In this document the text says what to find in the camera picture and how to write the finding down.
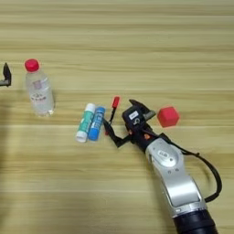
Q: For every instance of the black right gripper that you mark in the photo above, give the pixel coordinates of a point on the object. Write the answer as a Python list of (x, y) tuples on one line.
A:
[(141, 137)]

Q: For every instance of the clear bottle with red cap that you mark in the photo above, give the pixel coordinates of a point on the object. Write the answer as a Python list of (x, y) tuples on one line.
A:
[(39, 91)]

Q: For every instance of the green glue stick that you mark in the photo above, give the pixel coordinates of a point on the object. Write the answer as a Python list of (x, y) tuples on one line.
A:
[(85, 122)]

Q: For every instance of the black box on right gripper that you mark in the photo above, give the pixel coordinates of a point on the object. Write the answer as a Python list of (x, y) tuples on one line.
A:
[(134, 117)]

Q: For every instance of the red cube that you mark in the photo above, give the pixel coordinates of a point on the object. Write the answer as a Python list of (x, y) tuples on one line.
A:
[(168, 116)]

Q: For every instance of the blue glue stick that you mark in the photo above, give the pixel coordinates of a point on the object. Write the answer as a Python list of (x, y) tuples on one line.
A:
[(96, 123)]

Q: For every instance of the red and black marker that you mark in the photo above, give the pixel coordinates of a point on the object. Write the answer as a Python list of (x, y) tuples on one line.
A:
[(115, 102)]

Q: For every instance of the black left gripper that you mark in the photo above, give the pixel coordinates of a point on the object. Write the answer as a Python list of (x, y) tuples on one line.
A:
[(2, 82)]

